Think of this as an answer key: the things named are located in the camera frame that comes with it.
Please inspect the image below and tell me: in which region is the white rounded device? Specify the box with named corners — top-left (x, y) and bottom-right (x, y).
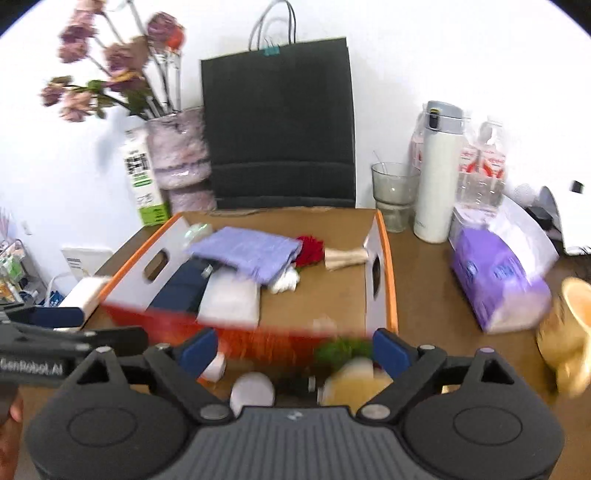
top-left (538, 185), bottom-right (591, 256)

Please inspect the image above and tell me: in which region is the white bottle cap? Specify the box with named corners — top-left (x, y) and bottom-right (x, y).
top-left (230, 371), bottom-right (276, 414)

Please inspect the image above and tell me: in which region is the small black adapter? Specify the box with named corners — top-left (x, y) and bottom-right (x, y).
top-left (526, 205), bottom-right (553, 229)

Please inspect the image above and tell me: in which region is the white power strip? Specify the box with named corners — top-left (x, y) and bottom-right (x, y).
top-left (59, 276), bottom-right (112, 319)

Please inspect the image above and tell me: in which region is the purple cloth pouch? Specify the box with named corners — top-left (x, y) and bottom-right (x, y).
top-left (189, 227), bottom-right (303, 284)

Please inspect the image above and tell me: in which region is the purple tissue pack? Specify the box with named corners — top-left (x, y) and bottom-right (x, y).
top-left (450, 196), bottom-right (559, 334)

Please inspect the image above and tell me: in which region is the white cardboard box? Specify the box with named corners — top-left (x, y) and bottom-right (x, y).
top-left (61, 247), bottom-right (114, 280)

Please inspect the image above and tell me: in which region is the yellow mug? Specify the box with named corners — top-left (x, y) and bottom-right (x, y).
top-left (536, 278), bottom-right (591, 398)

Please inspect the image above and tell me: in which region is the purple glazed vase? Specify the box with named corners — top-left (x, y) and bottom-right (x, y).
top-left (145, 107), bottom-right (218, 214)

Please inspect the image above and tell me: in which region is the white plastic packet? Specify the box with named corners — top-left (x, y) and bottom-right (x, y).
top-left (201, 353), bottom-right (227, 383)

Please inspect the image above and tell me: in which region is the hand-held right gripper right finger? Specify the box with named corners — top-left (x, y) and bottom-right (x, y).
top-left (355, 328), bottom-right (520, 423)

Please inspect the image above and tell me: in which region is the iridescent plastic wrap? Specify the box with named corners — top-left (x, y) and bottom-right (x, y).
top-left (185, 224), bottom-right (213, 250)

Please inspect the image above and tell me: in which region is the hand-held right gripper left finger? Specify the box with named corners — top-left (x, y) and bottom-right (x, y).
top-left (65, 328), bottom-right (233, 425)

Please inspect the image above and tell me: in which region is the wooden desktop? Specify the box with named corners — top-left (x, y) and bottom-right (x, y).
top-left (14, 203), bottom-right (591, 480)

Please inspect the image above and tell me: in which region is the white tissue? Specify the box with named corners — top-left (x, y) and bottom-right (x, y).
top-left (270, 268), bottom-right (301, 294)

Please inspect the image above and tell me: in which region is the wire storage rack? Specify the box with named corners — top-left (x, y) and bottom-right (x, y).
top-left (0, 208), bottom-right (54, 308)

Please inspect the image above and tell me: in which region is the beige cloth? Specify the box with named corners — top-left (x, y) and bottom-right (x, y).
top-left (324, 247), bottom-right (369, 272)

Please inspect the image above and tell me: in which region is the white green milk carton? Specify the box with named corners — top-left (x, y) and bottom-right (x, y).
top-left (121, 129), bottom-right (171, 227)

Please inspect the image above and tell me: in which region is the clear drinking glass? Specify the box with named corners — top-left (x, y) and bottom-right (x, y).
top-left (372, 161), bottom-right (421, 233)

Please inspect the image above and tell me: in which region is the red cardboard box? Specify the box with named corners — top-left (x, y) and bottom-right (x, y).
top-left (99, 210), bottom-right (399, 370)

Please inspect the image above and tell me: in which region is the white thermos bottle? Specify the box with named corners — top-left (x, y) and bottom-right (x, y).
top-left (412, 100), bottom-right (464, 243)

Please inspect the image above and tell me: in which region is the yellow white plush toy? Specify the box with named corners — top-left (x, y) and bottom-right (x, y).
top-left (321, 357), bottom-right (393, 407)

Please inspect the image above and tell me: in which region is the dried flower bouquet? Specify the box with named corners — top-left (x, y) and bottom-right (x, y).
top-left (41, 0), bottom-right (186, 123)

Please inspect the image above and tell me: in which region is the red rose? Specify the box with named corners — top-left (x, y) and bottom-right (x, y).
top-left (293, 235), bottom-right (327, 269)

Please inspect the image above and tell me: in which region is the black paper bag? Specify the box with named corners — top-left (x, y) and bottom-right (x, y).
top-left (201, 0), bottom-right (357, 210)

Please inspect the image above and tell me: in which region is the person's left hand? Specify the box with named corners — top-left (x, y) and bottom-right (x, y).
top-left (0, 398), bottom-right (24, 480)

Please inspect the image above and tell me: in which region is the navy glasses case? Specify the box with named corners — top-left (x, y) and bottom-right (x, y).
top-left (150, 257), bottom-right (215, 315)

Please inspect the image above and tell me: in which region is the clear plastic water bottle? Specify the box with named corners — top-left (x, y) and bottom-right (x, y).
top-left (410, 111), bottom-right (428, 171)
top-left (455, 138), bottom-right (481, 213)
top-left (475, 121), bottom-right (509, 210)

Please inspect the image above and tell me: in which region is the translucent cotton swab box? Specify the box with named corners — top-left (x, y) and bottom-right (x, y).
top-left (198, 271), bottom-right (260, 328)

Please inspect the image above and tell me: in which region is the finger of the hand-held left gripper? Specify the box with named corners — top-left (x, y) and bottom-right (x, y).
top-left (0, 306), bottom-right (86, 331)
top-left (0, 323), bottom-right (149, 358)

